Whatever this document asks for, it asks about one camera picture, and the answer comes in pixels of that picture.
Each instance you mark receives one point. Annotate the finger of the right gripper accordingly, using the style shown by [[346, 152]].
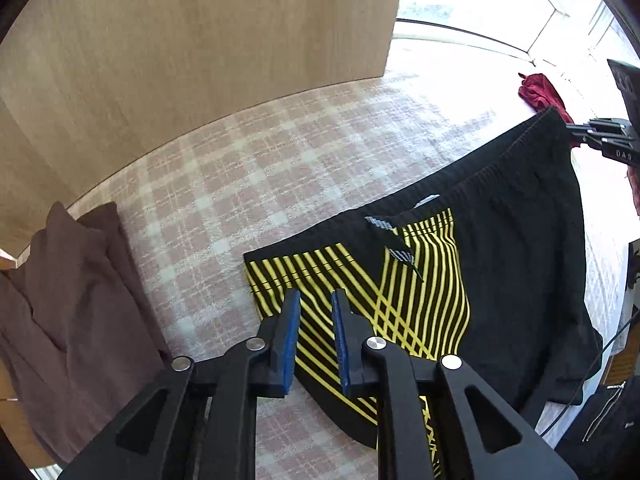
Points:
[[596, 139], [601, 125]]

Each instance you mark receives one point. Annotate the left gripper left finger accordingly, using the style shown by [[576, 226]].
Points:
[[197, 420]]

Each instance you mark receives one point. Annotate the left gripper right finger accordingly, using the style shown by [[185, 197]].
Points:
[[436, 419]]

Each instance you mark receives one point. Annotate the black yellow sport shorts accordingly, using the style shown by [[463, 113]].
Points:
[[485, 259]]

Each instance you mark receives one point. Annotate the dark red garment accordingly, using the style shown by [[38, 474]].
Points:
[[537, 91]]

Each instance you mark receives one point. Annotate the brown folded garment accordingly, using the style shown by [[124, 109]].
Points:
[[79, 337]]

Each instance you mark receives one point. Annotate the pink plaid tablecloth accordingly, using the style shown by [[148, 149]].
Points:
[[192, 207]]

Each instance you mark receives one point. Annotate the light wooden board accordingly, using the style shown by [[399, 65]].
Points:
[[88, 86]]

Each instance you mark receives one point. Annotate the white window frame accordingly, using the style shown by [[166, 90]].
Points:
[[551, 30]]

